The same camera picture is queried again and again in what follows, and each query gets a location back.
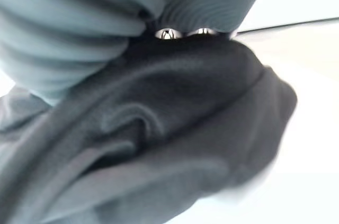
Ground dark grey garment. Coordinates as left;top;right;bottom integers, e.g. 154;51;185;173
0;33;299;224

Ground white bed sheet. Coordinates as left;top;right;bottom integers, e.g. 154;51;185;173
230;17;339;224

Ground right robot hand black cloth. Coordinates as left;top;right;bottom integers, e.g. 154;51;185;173
0;0;276;107

